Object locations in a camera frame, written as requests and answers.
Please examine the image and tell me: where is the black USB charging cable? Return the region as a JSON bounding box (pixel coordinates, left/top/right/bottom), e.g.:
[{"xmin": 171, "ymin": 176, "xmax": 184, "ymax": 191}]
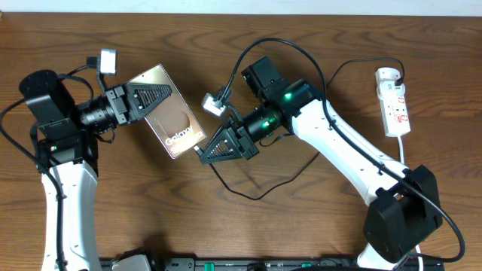
[{"xmin": 194, "ymin": 56, "xmax": 406, "ymax": 201}]

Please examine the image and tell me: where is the gold Samsung Galaxy smartphone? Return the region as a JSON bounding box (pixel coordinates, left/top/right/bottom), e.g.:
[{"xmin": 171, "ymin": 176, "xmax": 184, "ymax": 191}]
[{"xmin": 130, "ymin": 64, "xmax": 206, "ymax": 159}]

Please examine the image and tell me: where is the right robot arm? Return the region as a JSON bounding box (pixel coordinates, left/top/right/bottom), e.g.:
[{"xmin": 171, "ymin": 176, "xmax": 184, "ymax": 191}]
[{"xmin": 196, "ymin": 56, "xmax": 442, "ymax": 270}]

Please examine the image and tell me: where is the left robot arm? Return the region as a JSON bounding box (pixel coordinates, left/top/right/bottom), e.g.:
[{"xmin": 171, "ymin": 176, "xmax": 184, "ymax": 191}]
[{"xmin": 19, "ymin": 69, "xmax": 174, "ymax": 270}]

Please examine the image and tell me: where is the white USB charger plug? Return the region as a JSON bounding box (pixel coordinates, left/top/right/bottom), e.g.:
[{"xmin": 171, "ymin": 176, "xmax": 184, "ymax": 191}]
[{"xmin": 375, "ymin": 67, "xmax": 401, "ymax": 84}]

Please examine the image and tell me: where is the white power strip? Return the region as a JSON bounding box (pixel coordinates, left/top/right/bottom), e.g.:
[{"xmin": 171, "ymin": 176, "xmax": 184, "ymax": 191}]
[{"xmin": 377, "ymin": 81, "xmax": 410, "ymax": 138}]

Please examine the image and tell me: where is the black left camera cable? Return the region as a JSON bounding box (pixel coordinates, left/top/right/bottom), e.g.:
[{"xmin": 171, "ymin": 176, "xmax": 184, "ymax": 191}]
[{"xmin": 0, "ymin": 56, "xmax": 102, "ymax": 271}]

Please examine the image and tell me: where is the black camera cable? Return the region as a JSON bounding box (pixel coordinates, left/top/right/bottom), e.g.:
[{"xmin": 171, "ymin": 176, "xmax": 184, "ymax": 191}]
[
  {"xmin": 0, "ymin": 56, "xmax": 102, "ymax": 271},
  {"xmin": 216, "ymin": 37, "xmax": 466, "ymax": 263}
]

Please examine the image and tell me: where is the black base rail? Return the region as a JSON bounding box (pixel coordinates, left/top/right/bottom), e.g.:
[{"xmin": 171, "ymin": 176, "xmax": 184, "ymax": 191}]
[{"xmin": 99, "ymin": 256, "xmax": 444, "ymax": 271}]

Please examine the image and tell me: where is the black right camera cable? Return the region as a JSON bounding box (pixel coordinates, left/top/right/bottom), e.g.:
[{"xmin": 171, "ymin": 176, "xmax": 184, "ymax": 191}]
[{"xmin": 216, "ymin": 37, "xmax": 466, "ymax": 263}]

